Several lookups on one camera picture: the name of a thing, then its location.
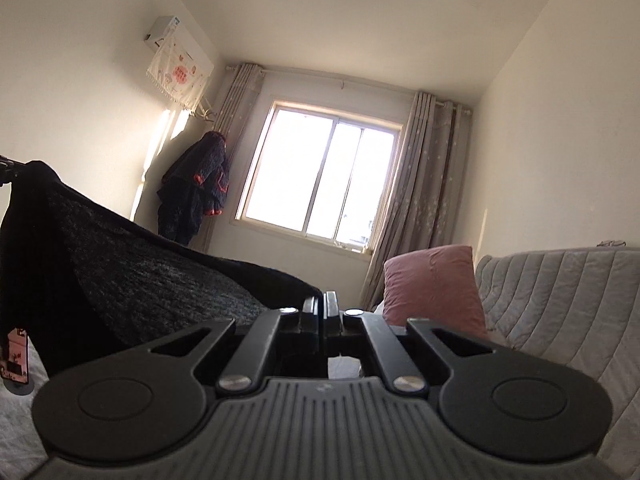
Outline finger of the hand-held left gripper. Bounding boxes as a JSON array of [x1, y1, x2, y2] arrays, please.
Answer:
[[0, 156, 24, 187]]

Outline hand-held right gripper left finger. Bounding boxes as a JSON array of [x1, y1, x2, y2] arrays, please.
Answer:
[[148, 296, 321, 393]]

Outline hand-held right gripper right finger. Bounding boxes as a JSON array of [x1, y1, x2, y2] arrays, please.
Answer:
[[324, 291, 494, 393]]

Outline black knit garment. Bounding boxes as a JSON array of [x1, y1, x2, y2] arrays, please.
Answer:
[[0, 160, 324, 379]]

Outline pink pillow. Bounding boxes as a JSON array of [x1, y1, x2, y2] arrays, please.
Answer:
[[382, 245, 489, 339]]

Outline window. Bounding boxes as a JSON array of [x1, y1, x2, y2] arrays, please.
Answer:
[[235, 100, 404, 256]]

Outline grey curtain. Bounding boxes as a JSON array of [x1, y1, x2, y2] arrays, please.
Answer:
[[202, 62, 266, 256], [360, 91, 474, 312]]

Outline dark hanging jacket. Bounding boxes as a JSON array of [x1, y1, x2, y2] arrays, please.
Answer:
[[156, 130, 231, 247]]

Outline pink hang tag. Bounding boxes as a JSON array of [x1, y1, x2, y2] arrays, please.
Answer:
[[0, 327, 32, 396]]

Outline white air conditioner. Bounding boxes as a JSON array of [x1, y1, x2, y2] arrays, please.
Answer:
[[144, 15, 184, 44]]

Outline grey quilted headboard cover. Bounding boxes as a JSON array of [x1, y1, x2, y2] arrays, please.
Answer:
[[472, 247, 640, 480]]

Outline curtain rod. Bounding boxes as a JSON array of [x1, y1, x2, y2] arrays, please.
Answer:
[[225, 63, 474, 114]]

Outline covered wall air conditioner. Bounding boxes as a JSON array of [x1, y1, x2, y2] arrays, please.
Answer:
[[146, 24, 215, 111]]

